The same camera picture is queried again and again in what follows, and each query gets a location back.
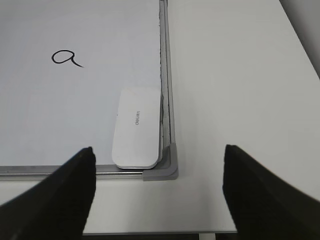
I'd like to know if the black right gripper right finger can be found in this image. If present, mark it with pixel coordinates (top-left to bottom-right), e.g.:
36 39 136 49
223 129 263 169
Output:
222 144 320 240

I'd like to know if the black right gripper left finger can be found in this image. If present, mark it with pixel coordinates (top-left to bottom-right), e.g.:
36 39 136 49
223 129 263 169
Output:
0 147 96 240

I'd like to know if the white whiteboard eraser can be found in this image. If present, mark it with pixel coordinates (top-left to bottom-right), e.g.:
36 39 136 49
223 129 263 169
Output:
112 87 161 170

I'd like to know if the grey framed whiteboard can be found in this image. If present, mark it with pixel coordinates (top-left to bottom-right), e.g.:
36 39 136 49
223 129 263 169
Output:
0 0 179 181

